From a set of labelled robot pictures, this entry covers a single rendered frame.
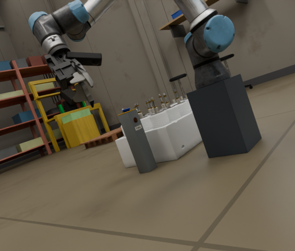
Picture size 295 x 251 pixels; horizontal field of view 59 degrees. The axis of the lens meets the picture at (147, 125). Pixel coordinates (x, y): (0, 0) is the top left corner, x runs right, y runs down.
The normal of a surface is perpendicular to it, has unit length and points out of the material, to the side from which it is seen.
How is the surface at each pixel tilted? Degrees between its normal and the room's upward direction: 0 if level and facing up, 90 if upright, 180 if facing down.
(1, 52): 90
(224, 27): 97
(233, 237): 0
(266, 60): 90
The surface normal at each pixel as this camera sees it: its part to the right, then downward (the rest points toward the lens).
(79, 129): 0.73, -0.22
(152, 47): -0.62, 0.29
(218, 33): 0.23, 0.13
